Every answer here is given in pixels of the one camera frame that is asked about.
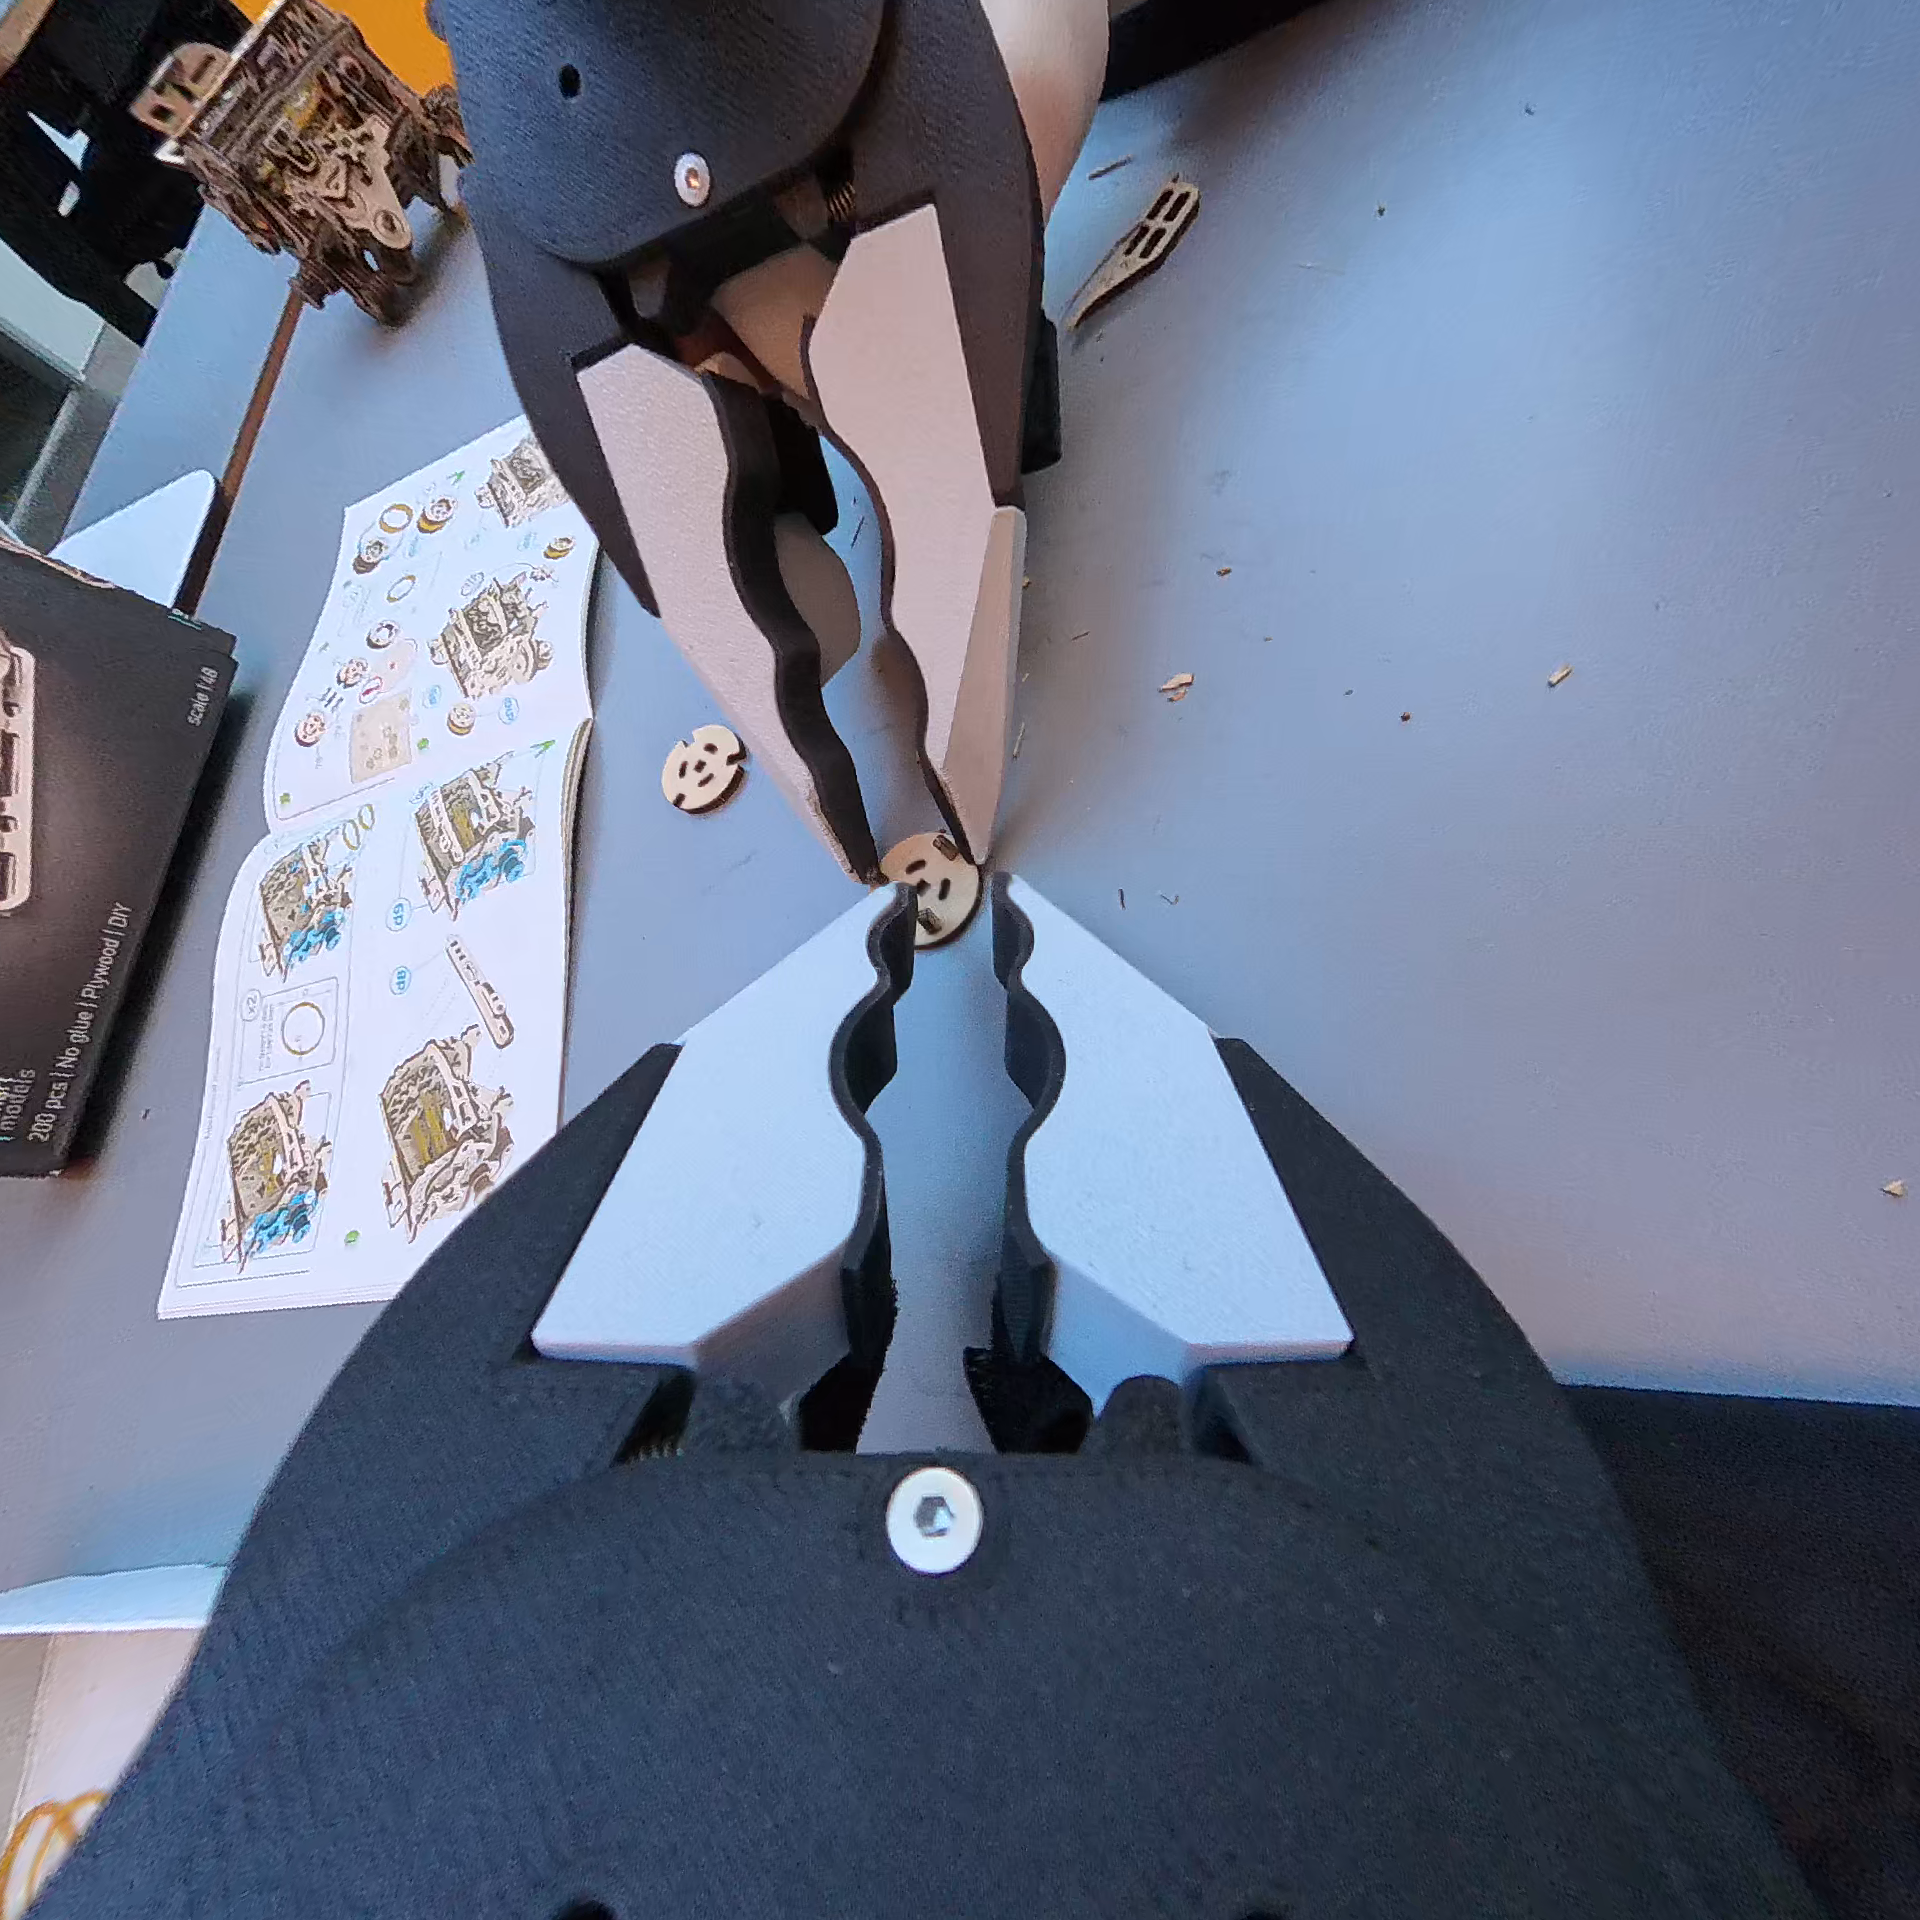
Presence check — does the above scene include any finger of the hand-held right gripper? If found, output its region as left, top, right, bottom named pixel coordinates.
left=806, top=200, right=1032, bottom=870
left=573, top=345, right=886, bottom=886

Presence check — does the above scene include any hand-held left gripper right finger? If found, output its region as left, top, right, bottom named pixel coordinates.
left=964, top=872, right=1357, bottom=1455

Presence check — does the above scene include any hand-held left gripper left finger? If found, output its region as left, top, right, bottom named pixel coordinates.
left=527, top=882, right=922, bottom=1455

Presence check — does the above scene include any notched round wooden disc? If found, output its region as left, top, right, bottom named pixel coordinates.
left=660, top=726, right=746, bottom=816

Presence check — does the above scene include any round wooden disc with holes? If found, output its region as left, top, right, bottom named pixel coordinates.
left=877, top=831, right=988, bottom=951

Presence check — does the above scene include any grey desk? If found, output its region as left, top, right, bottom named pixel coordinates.
left=0, top=0, right=1920, bottom=1594

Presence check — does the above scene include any slotted wooden offcut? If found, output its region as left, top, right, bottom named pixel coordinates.
left=1062, top=172, right=1201, bottom=331

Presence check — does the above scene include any assembled wooden model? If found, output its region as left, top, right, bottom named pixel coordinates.
left=127, top=0, right=472, bottom=326

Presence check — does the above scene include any illustrated instruction booklet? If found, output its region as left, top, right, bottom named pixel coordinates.
left=157, top=412, right=600, bottom=1321

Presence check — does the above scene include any black model kit box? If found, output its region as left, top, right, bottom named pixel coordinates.
left=0, top=540, right=239, bottom=1179

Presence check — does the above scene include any person's dark clothing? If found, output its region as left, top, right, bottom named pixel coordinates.
left=1558, top=1382, right=1920, bottom=1920

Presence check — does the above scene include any white cardboard box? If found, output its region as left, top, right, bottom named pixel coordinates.
left=0, top=1568, right=225, bottom=1920

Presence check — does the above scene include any tan rubber ring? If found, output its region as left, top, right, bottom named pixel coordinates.
left=0, top=1791, right=110, bottom=1920

